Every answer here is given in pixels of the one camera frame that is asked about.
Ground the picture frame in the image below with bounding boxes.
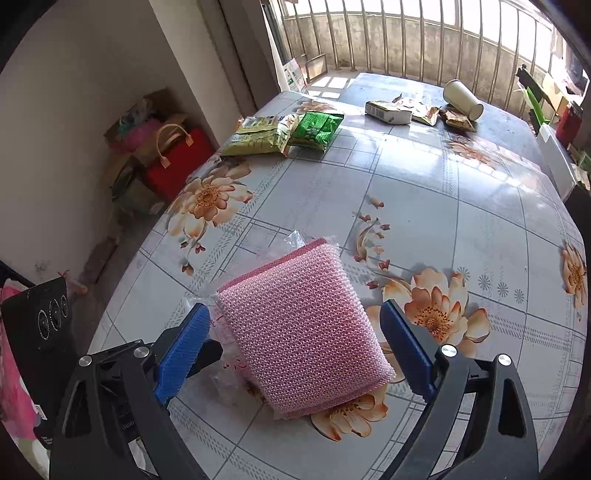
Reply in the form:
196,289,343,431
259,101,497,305
302,53,330,84

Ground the yellow green packet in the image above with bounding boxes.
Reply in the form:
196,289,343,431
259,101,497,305
222,114,300,158

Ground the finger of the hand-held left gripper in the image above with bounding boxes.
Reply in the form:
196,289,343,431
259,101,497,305
185,338,225,377

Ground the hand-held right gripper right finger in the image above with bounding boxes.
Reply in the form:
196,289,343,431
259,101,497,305
379,298,541,480

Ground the metal window railing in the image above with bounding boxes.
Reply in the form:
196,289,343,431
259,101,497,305
277,0,568,107

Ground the white green card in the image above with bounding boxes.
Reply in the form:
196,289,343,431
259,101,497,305
283,58,308,93

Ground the paper cup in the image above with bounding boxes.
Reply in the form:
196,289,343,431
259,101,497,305
442,79,485,121

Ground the red tote bag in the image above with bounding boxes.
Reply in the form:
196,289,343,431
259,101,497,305
145,124,215,201

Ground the pink printed cloth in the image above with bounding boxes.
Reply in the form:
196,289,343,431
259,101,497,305
0,281,51,467

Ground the white small box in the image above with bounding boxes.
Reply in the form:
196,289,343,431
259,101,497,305
365,100,413,125

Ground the brown packet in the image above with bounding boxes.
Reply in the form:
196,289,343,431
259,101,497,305
438,107,476,134
411,102,440,126

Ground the red thermos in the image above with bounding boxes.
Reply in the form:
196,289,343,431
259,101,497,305
555,102,585,145

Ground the pink scrub sponge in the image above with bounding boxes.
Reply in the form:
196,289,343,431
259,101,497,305
216,239,395,420

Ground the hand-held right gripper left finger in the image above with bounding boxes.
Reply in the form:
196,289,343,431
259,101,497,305
48,302,212,480

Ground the green folded stand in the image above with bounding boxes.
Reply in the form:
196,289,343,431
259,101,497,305
515,65,552,134

